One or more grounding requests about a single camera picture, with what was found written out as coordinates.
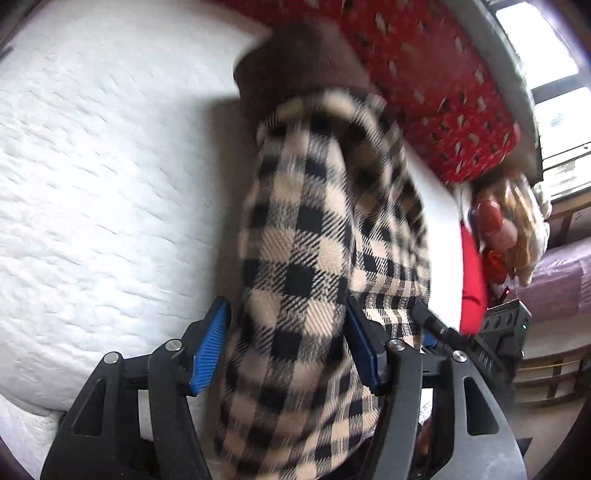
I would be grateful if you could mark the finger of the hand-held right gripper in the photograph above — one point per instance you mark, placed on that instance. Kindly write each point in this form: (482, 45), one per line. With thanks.
(443, 330)

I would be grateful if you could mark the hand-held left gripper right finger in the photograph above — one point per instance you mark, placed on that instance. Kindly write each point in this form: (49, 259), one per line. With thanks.
(362, 346)

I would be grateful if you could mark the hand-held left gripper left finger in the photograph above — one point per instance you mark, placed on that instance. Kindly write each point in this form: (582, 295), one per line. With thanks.
(210, 350)

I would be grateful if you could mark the beige black checked jacket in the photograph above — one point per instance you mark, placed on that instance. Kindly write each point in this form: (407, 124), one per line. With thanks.
(300, 277)

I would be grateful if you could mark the plain red cloth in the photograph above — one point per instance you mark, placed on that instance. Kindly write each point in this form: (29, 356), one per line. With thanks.
(473, 286)

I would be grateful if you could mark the purple bedding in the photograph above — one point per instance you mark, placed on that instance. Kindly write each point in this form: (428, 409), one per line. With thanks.
(558, 281)

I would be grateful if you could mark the stuffed doll toy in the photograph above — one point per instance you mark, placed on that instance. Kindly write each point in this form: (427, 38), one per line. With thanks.
(503, 230)

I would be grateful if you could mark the white quilted bed cover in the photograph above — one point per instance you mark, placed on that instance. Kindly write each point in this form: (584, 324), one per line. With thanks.
(92, 184)

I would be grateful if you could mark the window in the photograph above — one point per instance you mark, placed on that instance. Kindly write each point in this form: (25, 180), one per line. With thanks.
(561, 92)

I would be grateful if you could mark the grey window sill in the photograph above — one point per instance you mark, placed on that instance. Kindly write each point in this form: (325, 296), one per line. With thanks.
(517, 78)

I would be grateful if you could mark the red patterned blanket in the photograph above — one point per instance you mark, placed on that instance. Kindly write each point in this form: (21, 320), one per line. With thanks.
(415, 69)

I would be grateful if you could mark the wooden bed frame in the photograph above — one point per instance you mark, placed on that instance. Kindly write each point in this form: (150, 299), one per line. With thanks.
(549, 369)

